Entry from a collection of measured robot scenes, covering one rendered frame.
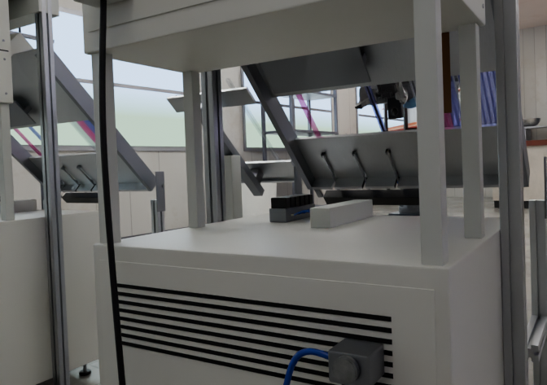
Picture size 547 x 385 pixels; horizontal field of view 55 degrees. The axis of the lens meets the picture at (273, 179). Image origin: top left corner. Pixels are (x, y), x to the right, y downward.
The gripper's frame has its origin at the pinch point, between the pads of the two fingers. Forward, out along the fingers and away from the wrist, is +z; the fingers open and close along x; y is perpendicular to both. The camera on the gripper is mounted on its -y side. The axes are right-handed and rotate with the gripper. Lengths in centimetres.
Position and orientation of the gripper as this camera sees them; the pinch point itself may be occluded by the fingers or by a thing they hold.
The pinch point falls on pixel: (378, 107)
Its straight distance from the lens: 159.7
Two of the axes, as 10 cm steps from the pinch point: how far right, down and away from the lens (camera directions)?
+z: -4.3, 5.5, -7.2
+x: 8.5, -0.2, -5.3
